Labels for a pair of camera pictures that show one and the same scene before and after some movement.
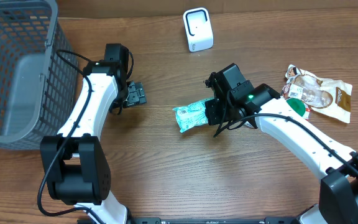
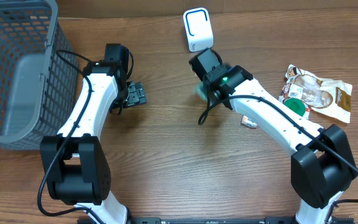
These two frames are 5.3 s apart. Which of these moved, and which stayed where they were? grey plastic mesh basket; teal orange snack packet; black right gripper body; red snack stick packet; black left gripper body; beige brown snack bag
Moved: black right gripper body; teal orange snack packet
Stayed: grey plastic mesh basket; black left gripper body; beige brown snack bag; red snack stick packet
